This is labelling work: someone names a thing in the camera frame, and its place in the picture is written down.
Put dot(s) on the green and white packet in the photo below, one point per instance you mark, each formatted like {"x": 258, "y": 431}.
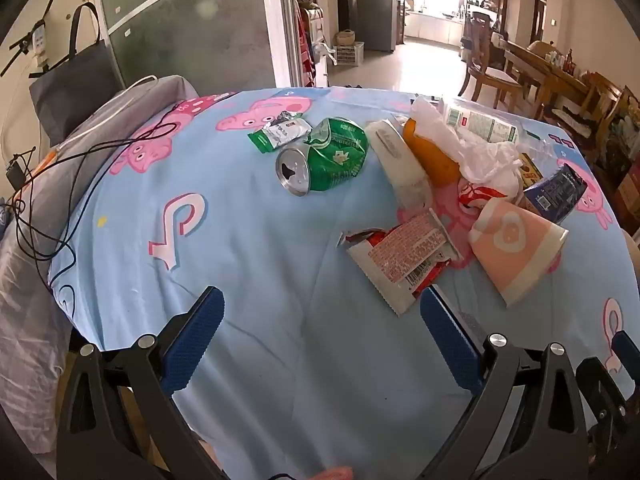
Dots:
{"x": 279, "y": 133}

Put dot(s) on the dark blue packet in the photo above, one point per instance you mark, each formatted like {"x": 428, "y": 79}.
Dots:
{"x": 556, "y": 193}

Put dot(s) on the grey quilt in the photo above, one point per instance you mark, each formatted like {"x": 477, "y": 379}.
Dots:
{"x": 25, "y": 310}

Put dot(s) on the white and green carton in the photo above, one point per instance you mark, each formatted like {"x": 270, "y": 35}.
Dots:
{"x": 481, "y": 123}

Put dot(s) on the white plastic bottle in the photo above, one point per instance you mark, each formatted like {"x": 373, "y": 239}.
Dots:
{"x": 400, "y": 161}

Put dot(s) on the wooden chair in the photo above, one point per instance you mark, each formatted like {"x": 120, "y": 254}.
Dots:
{"x": 487, "y": 67}
{"x": 597, "y": 100}

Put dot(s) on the wooden dining table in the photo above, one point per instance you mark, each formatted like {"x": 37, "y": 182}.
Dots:
{"x": 545, "y": 71}

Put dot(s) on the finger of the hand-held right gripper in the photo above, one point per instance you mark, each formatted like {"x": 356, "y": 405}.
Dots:
{"x": 602, "y": 395}
{"x": 626, "y": 351}

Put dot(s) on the woven basket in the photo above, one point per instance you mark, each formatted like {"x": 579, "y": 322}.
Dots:
{"x": 345, "y": 37}

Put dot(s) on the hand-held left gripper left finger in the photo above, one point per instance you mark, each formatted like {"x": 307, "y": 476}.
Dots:
{"x": 195, "y": 341}

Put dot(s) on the orange packet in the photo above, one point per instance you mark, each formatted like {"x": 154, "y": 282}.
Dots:
{"x": 436, "y": 158}

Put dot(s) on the black charger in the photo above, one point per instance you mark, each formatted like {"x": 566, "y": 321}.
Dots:
{"x": 16, "y": 170}

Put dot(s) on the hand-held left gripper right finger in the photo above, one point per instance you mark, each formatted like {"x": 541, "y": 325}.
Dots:
{"x": 450, "y": 346}

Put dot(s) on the white plastic crate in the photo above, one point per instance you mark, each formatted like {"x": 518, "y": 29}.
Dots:
{"x": 348, "y": 55}

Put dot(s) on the white plastic bag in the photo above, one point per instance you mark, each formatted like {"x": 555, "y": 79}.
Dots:
{"x": 482, "y": 156}

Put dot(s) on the small yellow box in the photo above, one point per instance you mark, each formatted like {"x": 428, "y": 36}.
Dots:
{"x": 529, "y": 171}

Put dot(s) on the glass sliding door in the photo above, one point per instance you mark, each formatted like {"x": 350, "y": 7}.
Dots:
{"x": 200, "y": 15}

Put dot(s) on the red and white snack wrapper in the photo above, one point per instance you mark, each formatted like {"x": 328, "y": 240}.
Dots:
{"x": 400, "y": 256}

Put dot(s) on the pink paper cup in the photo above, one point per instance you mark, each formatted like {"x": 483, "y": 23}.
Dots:
{"x": 510, "y": 251}

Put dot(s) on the grey refrigerator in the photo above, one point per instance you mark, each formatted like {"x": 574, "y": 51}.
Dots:
{"x": 376, "y": 5}

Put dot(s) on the crushed green can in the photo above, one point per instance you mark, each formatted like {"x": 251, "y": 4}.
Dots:
{"x": 340, "y": 156}

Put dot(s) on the grey tote bag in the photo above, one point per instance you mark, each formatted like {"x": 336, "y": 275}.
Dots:
{"x": 75, "y": 91}

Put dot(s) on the cardboard box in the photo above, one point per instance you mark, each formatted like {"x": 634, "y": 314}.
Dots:
{"x": 629, "y": 192}

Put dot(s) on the blue cartoon-print blanket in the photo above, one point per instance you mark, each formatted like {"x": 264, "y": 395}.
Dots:
{"x": 280, "y": 260}

